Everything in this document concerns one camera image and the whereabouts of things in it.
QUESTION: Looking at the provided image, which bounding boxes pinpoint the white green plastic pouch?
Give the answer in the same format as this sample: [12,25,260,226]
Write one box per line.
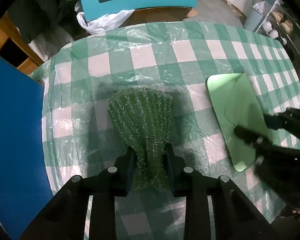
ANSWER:
[206,73,276,172]

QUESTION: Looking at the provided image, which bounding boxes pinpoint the green sparkly knit cloth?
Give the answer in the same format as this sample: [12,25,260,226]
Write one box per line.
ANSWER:
[108,87,173,192]

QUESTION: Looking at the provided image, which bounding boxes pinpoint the green checkered tablecloth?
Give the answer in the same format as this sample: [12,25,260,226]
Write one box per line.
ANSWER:
[31,22,300,239]

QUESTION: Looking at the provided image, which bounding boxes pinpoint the grey shoe rack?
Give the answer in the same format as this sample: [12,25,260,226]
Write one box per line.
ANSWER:
[255,0,300,60]

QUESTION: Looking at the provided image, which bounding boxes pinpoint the open cardboard shoe box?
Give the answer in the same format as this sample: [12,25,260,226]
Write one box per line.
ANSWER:
[0,57,52,239]

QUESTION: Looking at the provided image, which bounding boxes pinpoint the white plastic bag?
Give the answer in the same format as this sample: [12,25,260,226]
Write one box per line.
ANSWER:
[77,9,134,35]

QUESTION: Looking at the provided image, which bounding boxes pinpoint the brown cardboard box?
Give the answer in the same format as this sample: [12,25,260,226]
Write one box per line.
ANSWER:
[120,7,198,27]

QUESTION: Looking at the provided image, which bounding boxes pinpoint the hanging dark jackets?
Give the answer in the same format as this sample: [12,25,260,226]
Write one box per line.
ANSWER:
[7,0,83,62]

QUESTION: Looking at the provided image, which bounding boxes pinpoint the wooden louvered wardrobe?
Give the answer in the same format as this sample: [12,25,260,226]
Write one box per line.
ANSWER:
[0,13,44,75]

